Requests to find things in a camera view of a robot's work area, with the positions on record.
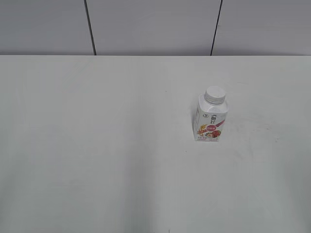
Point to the white strawberry yogurt bottle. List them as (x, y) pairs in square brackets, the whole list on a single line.
[(209, 120)]

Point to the white plastic bottle cap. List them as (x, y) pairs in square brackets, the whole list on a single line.
[(215, 95)]

